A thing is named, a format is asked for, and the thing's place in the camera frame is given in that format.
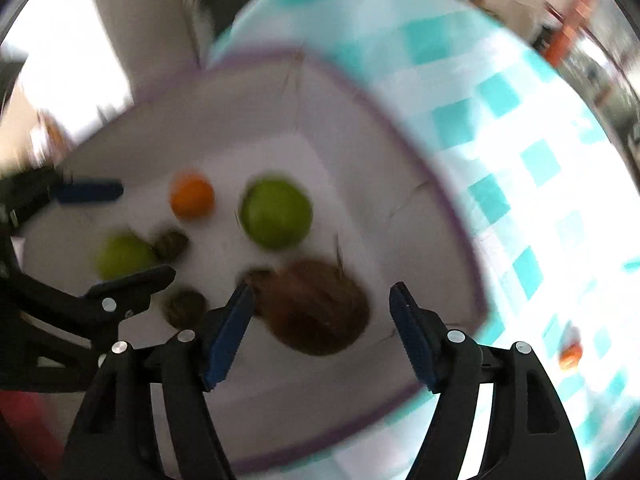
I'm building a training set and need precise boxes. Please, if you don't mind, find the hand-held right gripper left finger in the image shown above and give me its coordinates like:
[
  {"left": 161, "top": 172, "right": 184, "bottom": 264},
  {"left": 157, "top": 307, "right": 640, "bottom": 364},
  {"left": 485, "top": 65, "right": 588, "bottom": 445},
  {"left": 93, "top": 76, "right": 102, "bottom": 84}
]
[{"left": 60, "top": 281, "right": 256, "bottom": 480}]

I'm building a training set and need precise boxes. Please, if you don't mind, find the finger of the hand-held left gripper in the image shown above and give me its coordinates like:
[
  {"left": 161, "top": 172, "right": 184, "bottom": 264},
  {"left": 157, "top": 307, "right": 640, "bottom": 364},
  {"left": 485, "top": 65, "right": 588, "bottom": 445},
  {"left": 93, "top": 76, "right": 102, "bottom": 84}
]
[
  {"left": 0, "top": 166, "right": 124, "bottom": 233},
  {"left": 82, "top": 265, "right": 177, "bottom": 333}
]

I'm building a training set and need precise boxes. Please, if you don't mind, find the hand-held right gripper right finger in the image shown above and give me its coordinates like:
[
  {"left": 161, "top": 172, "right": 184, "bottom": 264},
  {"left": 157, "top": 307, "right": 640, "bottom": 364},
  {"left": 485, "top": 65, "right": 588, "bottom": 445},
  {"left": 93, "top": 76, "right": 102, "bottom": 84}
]
[{"left": 389, "top": 281, "right": 587, "bottom": 480}]

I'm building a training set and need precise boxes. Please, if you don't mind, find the small green persimmon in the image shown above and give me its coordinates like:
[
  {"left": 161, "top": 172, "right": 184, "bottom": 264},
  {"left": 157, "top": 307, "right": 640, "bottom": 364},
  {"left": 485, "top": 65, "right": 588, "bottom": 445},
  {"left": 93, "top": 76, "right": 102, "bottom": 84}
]
[{"left": 95, "top": 232, "right": 160, "bottom": 282}]

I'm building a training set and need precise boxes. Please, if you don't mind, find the large dark water chestnut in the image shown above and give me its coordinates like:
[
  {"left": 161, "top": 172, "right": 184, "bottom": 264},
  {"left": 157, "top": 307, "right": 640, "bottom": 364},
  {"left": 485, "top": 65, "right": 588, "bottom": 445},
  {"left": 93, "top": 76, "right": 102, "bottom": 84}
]
[{"left": 162, "top": 287, "right": 210, "bottom": 331}]

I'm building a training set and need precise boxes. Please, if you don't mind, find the small dark water chestnut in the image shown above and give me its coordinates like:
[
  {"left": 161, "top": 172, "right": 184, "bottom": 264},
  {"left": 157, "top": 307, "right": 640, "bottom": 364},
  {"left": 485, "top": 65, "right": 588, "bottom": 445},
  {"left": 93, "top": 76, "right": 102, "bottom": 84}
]
[{"left": 152, "top": 228, "right": 191, "bottom": 263}]

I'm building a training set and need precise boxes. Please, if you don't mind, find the dark red apple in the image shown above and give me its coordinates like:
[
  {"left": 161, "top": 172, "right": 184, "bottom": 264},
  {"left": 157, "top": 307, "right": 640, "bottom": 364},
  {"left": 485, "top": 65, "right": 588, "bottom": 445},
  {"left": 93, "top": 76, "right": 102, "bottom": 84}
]
[{"left": 252, "top": 247, "right": 372, "bottom": 358}]

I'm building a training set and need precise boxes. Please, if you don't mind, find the orange tangerine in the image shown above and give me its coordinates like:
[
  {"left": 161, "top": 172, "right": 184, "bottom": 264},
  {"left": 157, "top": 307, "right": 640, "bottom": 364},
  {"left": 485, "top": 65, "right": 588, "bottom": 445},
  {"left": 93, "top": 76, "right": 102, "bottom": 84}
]
[{"left": 169, "top": 172, "right": 217, "bottom": 221}]

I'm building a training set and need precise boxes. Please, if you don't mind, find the large green persimmon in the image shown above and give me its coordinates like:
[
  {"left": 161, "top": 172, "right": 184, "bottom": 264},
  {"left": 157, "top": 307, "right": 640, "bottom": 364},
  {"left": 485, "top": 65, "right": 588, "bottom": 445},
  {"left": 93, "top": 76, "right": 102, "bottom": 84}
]
[{"left": 239, "top": 174, "right": 314, "bottom": 251}]

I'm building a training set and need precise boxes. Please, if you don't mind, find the small red tomato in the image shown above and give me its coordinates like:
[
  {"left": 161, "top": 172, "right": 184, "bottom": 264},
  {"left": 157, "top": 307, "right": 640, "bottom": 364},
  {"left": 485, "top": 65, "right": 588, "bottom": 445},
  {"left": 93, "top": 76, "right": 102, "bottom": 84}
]
[{"left": 557, "top": 327, "right": 583, "bottom": 372}]

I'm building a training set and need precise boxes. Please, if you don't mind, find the teal white checkered tablecloth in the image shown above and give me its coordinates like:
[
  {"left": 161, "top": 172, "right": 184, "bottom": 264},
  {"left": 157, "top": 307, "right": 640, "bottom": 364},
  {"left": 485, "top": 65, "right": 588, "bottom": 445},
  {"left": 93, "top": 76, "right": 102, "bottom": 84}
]
[{"left": 207, "top": 0, "right": 640, "bottom": 480}]

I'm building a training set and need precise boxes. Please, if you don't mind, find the orange metal frame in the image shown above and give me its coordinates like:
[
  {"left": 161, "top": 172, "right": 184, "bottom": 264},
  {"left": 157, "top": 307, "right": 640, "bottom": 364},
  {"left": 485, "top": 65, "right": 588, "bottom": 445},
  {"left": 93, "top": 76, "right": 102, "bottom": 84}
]
[{"left": 542, "top": 0, "right": 601, "bottom": 66}]

